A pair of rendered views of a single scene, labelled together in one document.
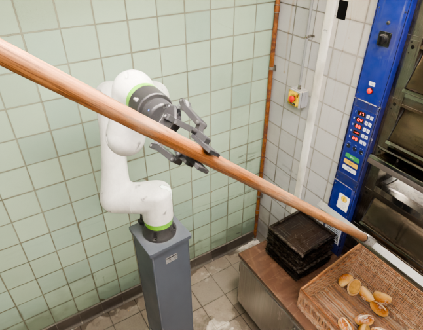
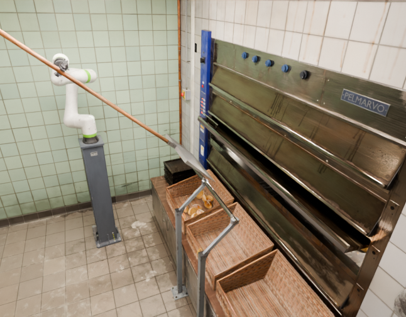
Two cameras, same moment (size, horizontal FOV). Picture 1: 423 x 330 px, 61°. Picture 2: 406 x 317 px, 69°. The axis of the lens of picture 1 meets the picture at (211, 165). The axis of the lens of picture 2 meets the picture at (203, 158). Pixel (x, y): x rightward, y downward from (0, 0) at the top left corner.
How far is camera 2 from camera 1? 1.66 m
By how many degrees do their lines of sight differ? 9
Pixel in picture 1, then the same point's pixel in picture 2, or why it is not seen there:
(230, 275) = not seen: hidden behind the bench
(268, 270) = (161, 185)
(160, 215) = (87, 129)
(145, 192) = (80, 117)
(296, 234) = (176, 166)
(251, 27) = (165, 57)
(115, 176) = (70, 109)
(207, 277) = (144, 202)
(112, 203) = (66, 121)
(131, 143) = (58, 79)
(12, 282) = (29, 175)
